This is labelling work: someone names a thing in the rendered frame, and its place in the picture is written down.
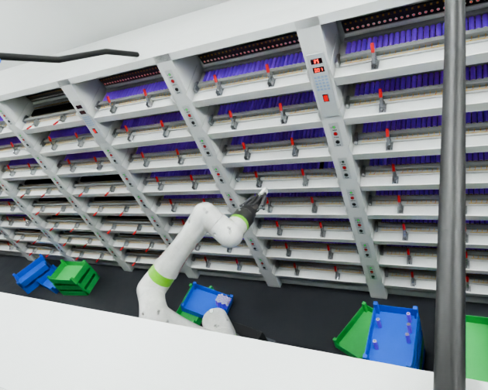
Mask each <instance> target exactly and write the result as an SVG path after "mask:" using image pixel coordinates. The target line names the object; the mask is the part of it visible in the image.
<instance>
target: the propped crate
mask: <svg viewBox="0 0 488 390"><path fill-rule="evenodd" d="M218 294H220V295H221V294H223V296H227V297H228V298H229V297H230V298H232V300H231V302H230V304H229V307H228V309H227V310H226V309H225V308H224V309H223V310H224V311H225V312H226V313H227V314H228V312H229V310H230V307H231V305H232V303H233V295H232V294H231V295H230V296H229V295H226V294H224V293H222V292H218V291H215V290H213V289H209V288H207V287H204V286H201V285H198V284H197V283H196V282H193V286H192V288H191V290H190V292H189V293H188V295H187V297H186V299H185V301H184V302H183V303H182V304H181V305H180V306H181V310H182V311H184V312H185V313H189V314H191V315H194V316H197V317H200V318H202V319H203V316H204V315H205V314H206V313H207V312H208V311H209V310H210V309H213V308H221V307H218V306H216V302H215V300H216V299H217V296H218Z"/></svg>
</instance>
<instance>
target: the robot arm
mask: <svg viewBox="0 0 488 390"><path fill-rule="evenodd" d="M267 194H268V190H267V187H264V188H263V189H262V190H261V191H260V192H259V193H256V195H255V196H251V197H250V198H249V199H248V200H246V201H245V202H244V203H243V204H240V205H239V206H240V208H238V209H237V210H236V211H235V212H234V214H233V215H232V216H231V217H230V218H228V217H226V216H225V215H224V214H223V213H222V212H221V211H220V210H218V209H217V208H216V207H215V206H214V205H213V204H210V203H208V202H202V203H199V204H197V205H196V206H195V207H194V209H193V210H192V212H191V215H190V217H189V218H188V219H187V221H186V223H185V225H184V226H183V227H182V229H181V230H180V232H179V233H178V235H177V236H176V237H175V239H174V240H173V241H172V243H171V244H170V245H169V246H168V248H167V249H166V250H165V251H164V252H163V254H162V255H161V256H160V257H159V258H158V259H157V260H156V261H155V262H154V263H153V265H152V266H151V268H150V269H149V270H148V272H147V273H146V274H145V275H144V276H143V278H142V279H141V280H140V282H139V284H138V286H137V289H136V293H137V297H138V301H139V318H143V319H148V320H155V321H160V322H164V323H172V324H176V325H181V326H185V327H193V328H197V329H202V330H210V331H214V332H218V333H223V334H231V335H235V336H239V337H240V335H239V334H237V333H236V332H235V328H234V326H233V325H232V322H231V320H230V319H229V317H228V315H227V313H226V312H225V311H224V310H223V309H221V308H213V309H210V310H209V311H208V312H207V313H206V314H205V315H204V316H203V319H202V326H203V327H201V326H199V325H197V324H196V323H193V322H191V321H190V320H188V319H186V318H184V317H182V316H181V315H179V314H178V313H176V312H174V311H173V310H172V309H170V308H169V307H168V306H167V302H166V299H165V293H166V292H167V290H168V289H169V288H170V286H171V284H172V283H173V281H174V280H175V279H176V278H177V276H178V274H179V272H180V271H181V269H182V267H183V266H184V263H185V262H186V261H187V259H188V257H189V256H190V254H191V253H192V251H193V250H194V249H195V247H196V246H197V244H198V243H199V242H200V240H201V239H202V238H203V237H204V235H205V234H206V233H209V234H210V235H211V236H212V237H213V238H214V239H215V240H216V241H217V242H218V243H219V244H220V245H222V246H223V247H226V248H234V247H236V246H238V245H239V244H240V243H241V241H242V239H243V236H244V234H245V233H246V232H247V230H248V229H249V227H250V226H251V225H252V223H253V222H254V217H255V216H256V213H257V212H258V211H259V210H261V209H263V210H265V206H266V202H267V198H266V195H267Z"/></svg>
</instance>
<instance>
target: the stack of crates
mask: <svg viewBox="0 0 488 390"><path fill-rule="evenodd" d="M466 378H468V379H473V380H477V381H485V382H488V317H483V316H470V315H466Z"/></svg>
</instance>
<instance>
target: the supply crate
mask: <svg viewBox="0 0 488 390"><path fill-rule="evenodd" d="M373 306H374V307H373V315H372V319H371V323H370V327H369V334H368V338H367V342H366V349H365V354H363V359H364V360H369V361H376V362H381V363H385V364H393V365H397V366H402V367H406V368H414V359H415V352H416V344H417V337H418V324H419V312H418V307H417V306H413V309H410V308H403V307H396V306H384V305H379V304H378V302H377V301H373ZM407 312H410V313H411V320H412V322H411V323H410V324H411V329H412V333H411V334H410V339H411V343H410V344H408V343H407V341H406V337H405V333H408V331H407V323H408V322H407V314H406V313H407ZM377 317H378V318H380V322H381V325H382V328H379V327H378V326H377V322H376V318H377ZM373 339H376V341H377V343H378V347H379V350H375V347H374V345H373Z"/></svg>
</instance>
